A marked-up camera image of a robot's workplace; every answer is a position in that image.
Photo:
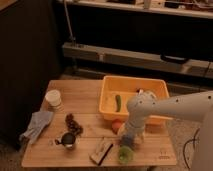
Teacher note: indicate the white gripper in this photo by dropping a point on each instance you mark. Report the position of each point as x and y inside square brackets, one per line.
[132, 127]

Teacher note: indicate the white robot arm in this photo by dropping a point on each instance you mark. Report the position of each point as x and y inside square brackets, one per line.
[196, 107]

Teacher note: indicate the green cup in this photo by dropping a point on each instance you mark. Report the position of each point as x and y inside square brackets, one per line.
[125, 154]

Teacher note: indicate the black metal cup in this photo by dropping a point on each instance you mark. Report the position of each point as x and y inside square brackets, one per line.
[67, 140]

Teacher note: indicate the white paper cup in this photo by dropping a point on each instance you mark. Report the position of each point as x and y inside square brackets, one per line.
[53, 97]

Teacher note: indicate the orange fruit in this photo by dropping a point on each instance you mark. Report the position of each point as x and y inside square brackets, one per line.
[116, 124]

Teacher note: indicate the wooden block brush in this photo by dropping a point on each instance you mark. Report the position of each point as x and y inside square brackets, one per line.
[101, 150]

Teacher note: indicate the green pepper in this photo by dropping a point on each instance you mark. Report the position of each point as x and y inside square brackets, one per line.
[118, 102]

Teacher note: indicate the yellow plastic bin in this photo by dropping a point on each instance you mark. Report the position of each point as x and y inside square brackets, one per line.
[126, 87]

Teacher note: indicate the brown pine cone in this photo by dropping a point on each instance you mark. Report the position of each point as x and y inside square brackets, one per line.
[72, 125]

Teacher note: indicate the grey cloth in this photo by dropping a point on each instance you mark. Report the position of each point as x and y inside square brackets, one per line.
[38, 122]

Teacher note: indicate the metal pole stand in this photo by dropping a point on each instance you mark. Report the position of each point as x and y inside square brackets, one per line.
[71, 36]

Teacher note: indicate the wooden shelf with clutter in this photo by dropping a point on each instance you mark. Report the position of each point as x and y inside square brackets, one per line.
[153, 8]

